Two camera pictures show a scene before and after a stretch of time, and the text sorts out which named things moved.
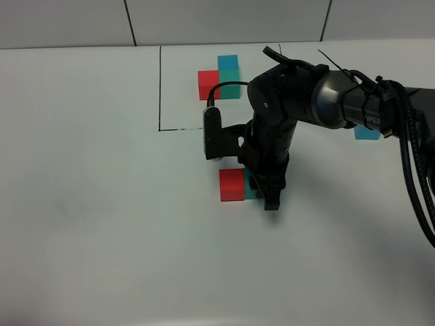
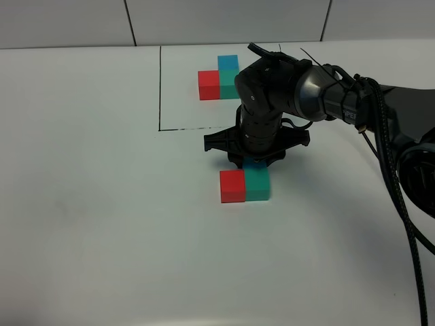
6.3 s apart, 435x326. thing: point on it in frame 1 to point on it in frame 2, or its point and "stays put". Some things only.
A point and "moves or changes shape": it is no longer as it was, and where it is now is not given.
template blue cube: x=228 y=62 stays put
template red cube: x=206 y=80 stays put
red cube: x=232 y=185 stays put
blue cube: x=361 y=132 moves or changes shape
